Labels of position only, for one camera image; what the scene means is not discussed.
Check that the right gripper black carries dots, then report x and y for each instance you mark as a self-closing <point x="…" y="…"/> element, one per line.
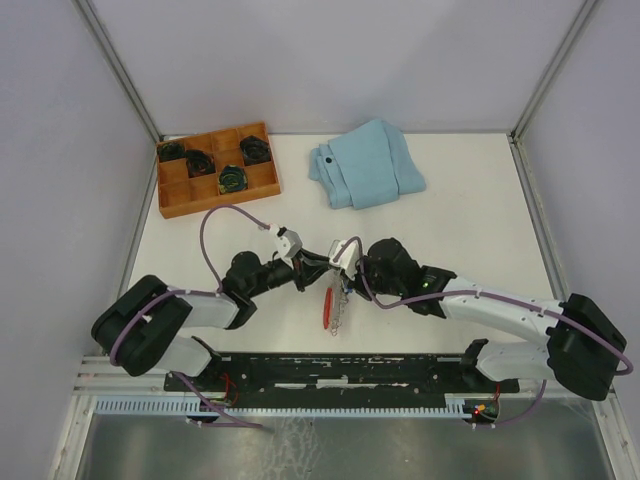
<point x="363" y="261"/>

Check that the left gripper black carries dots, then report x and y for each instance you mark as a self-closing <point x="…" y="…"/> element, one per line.
<point x="307" y="267"/>

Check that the red handled metal keyring holder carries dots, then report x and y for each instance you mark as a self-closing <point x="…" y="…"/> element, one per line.
<point x="335" y="301"/>

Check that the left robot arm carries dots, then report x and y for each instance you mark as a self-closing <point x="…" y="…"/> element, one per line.
<point x="140" y="330"/>

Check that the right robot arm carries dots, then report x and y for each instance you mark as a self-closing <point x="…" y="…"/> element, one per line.
<point x="571" y="342"/>

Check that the light blue folded cloth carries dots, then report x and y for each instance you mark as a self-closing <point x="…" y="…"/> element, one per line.
<point x="366" y="167"/>

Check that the black rolled belt front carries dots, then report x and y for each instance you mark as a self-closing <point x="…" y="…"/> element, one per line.
<point x="232" y="179"/>

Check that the black rolled belt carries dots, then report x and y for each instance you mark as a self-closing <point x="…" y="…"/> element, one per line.
<point x="199" y="163"/>
<point x="169" y="151"/>
<point x="232" y="179"/>
<point x="255" y="150"/>

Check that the black rolled belt right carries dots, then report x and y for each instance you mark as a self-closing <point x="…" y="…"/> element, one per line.
<point x="255" y="150"/>

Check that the wooden compartment tray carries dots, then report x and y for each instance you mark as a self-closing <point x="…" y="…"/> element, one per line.
<point x="180" y="195"/>

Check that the black rolled belt middle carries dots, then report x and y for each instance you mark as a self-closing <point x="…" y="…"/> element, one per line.
<point x="199" y="163"/>

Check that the black rolled belt far left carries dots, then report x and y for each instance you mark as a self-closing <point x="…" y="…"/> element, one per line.
<point x="169" y="151"/>

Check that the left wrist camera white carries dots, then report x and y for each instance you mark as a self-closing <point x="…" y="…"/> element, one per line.
<point x="287" y="242"/>

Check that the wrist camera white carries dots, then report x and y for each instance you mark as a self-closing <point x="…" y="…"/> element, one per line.
<point x="343" y="255"/>
<point x="287" y="242"/>

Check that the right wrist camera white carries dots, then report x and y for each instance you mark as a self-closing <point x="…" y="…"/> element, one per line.
<point x="343" y="255"/>

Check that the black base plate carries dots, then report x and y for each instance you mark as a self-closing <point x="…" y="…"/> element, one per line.
<point x="332" y="381"/>

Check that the right aluminium frame post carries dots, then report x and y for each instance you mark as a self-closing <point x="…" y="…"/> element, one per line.
<point x="561" y="55"/>

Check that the aluminium frame post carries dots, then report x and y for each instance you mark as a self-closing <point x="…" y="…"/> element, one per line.
<point x="561" y="55"/>
<point x="89" y="15"/>

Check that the left aluminium frame post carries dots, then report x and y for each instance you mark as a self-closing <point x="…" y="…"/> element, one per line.
<point x="89" y="15"/>

